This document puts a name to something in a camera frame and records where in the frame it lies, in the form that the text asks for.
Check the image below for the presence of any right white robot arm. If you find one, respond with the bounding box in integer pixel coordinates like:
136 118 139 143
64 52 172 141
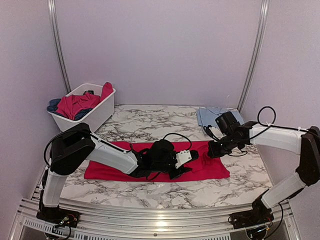
208 111 320 224

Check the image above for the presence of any dark blue garment in bin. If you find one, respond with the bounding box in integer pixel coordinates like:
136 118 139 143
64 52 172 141
46 98 92 121

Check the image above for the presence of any left aluminium frame post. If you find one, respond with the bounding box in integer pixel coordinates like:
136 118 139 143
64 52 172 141
47 0 71 93

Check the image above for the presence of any red t-shirt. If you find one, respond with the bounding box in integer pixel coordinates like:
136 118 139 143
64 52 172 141
84 141 230 183

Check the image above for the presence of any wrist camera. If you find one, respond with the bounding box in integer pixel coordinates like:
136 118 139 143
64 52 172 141
175 150 199 169
202 125 221 141

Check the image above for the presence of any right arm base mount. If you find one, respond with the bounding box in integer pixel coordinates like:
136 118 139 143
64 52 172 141
228 210 274 229

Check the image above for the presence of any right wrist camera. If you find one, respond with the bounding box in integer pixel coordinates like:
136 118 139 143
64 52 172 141
202 125 221 141

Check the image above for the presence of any aluminium frame post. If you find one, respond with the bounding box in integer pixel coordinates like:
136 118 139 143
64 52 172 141
47 0 71 93
237 0 270 113

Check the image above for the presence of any right aluminium frame post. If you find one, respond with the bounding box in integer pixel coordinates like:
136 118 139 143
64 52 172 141
237 0 270 113

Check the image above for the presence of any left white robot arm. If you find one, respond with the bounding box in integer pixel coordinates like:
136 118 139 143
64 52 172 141
41 123 199 223

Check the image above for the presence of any red garment in bin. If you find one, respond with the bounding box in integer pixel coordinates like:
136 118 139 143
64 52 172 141
55 82 113 121

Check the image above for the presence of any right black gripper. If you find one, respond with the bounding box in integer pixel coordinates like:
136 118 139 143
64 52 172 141
207 132 241 159

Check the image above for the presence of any front aluminium rail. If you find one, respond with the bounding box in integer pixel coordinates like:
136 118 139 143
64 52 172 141
8 198 302 240

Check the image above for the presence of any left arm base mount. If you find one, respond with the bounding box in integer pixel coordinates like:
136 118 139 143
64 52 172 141
36 207 80 228

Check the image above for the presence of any light blue button shirt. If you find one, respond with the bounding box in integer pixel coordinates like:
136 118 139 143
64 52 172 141
196 107 245 129

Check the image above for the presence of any white plastic laundry bin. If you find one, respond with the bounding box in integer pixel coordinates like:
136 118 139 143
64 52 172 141
47 83 116 132

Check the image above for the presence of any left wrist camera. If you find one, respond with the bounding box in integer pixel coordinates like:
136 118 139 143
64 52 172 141
175 150 199 169

